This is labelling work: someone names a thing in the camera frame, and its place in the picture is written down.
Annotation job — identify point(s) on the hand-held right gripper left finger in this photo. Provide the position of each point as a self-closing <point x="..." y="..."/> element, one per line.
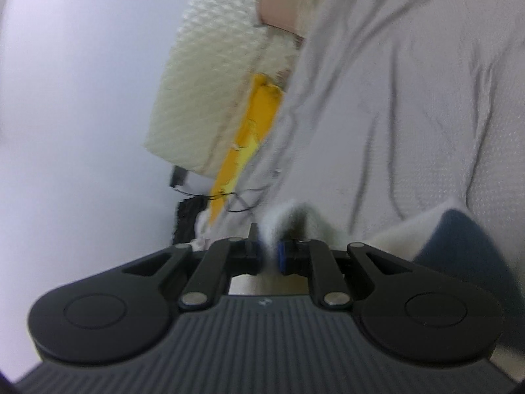
<point x="255" y="254"/>

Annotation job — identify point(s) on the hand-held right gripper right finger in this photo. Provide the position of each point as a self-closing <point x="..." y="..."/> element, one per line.
<point x="282" y="256"/>

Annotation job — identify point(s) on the white striped sweater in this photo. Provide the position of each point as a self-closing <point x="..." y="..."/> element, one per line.
<point x="287" y="217"/>

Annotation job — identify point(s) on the white crumpled cloth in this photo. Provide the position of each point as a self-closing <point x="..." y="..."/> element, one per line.
<point x="201" y="230"/>

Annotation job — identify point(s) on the black cloth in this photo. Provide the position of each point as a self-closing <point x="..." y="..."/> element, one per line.
<point x="186" y="221"/>

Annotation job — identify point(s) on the grey power strip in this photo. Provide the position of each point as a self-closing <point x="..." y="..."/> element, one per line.
<point x="178" y="176"/>

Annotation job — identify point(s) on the yellow pillow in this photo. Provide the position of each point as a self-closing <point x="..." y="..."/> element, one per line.
<point x="262" y="106"/>

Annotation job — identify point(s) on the cream quilted headboard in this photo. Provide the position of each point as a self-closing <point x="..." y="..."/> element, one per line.
<point x="213" y="69"/>

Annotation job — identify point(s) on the grey bed sheet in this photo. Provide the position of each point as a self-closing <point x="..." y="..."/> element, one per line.
<point x="389" y="90"/>

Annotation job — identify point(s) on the plaid pillow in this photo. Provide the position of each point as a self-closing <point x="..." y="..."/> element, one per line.
<point x="283" y="8"/>

